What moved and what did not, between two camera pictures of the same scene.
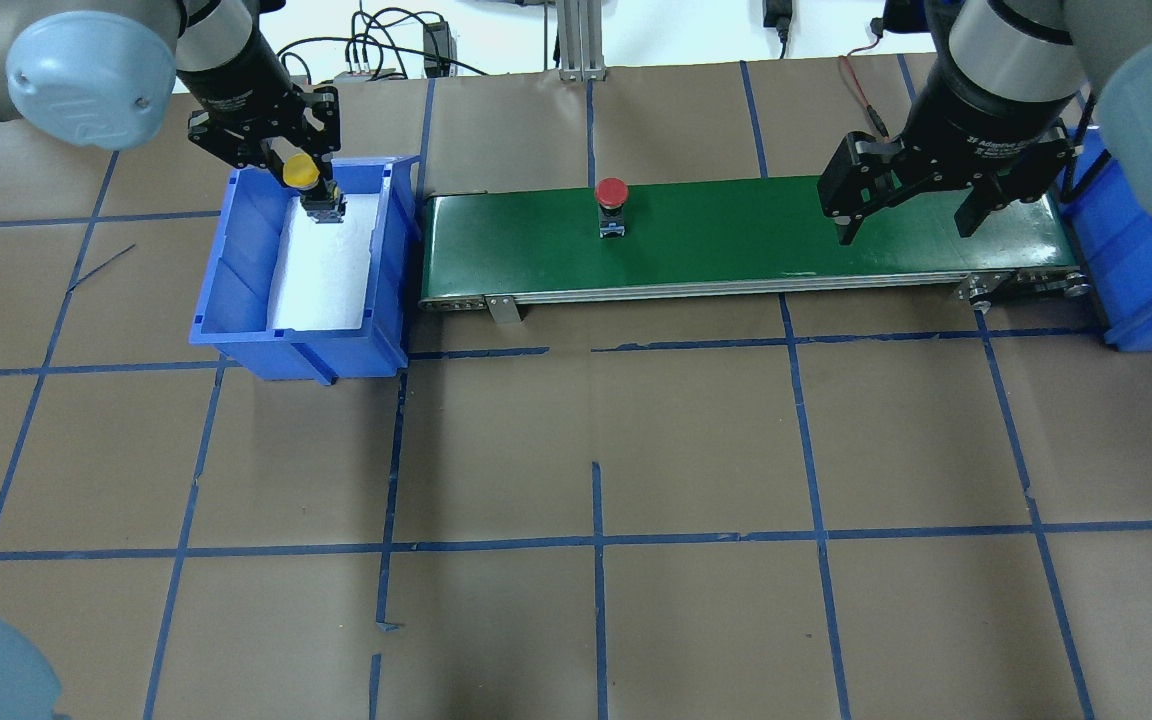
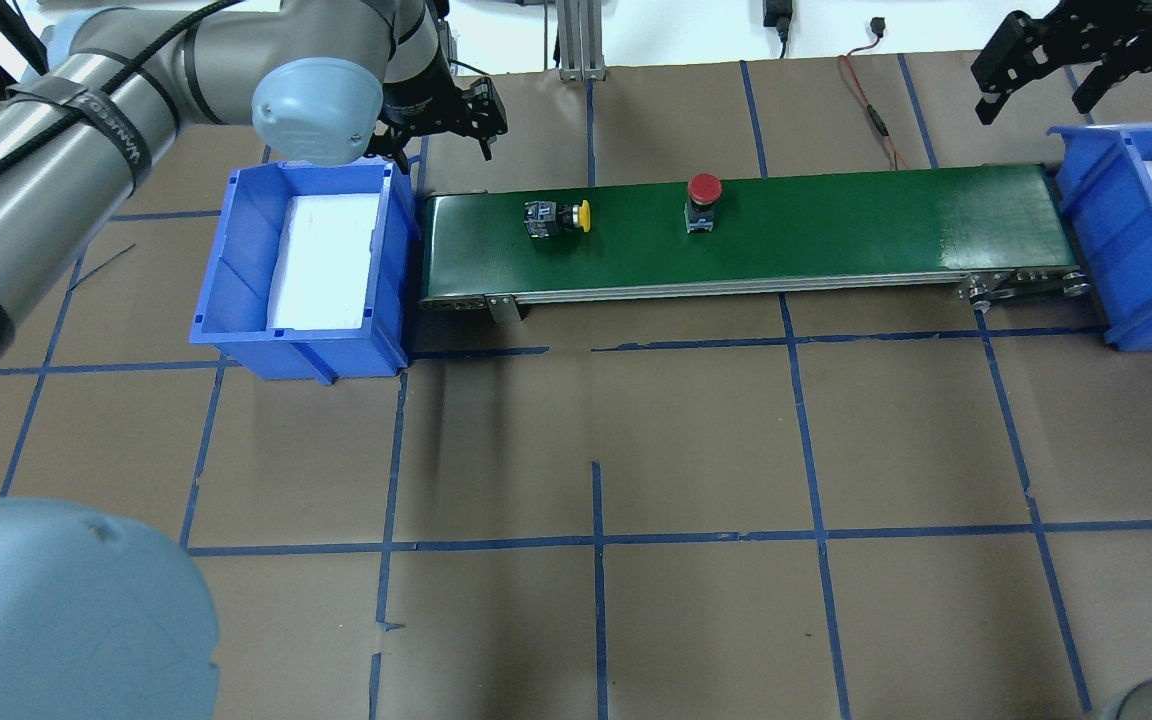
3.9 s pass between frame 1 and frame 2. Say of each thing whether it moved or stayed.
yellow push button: moved
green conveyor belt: stayed
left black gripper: moved
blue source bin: stayed
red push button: moved
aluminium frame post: stayed
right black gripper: moved
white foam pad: stayed
